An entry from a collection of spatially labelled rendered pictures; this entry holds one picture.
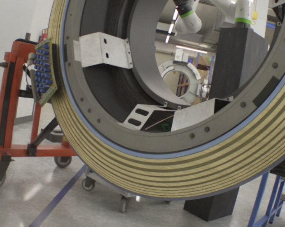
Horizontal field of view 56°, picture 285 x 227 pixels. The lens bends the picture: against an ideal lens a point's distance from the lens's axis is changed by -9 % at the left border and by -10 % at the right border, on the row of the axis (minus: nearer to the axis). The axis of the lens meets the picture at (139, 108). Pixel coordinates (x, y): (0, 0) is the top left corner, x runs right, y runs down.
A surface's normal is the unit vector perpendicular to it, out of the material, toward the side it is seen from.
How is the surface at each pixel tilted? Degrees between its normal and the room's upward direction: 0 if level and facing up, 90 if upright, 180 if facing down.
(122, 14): 93
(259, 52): 90
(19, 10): 90
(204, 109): 60
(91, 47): 76
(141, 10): 102
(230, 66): 90
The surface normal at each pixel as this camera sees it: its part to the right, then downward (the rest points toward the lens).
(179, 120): -0.63, -0.59
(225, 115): -0.65, -0.07
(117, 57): 0.72, -0.28
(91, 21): 0.75, 0.07
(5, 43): -0.04, 0.06
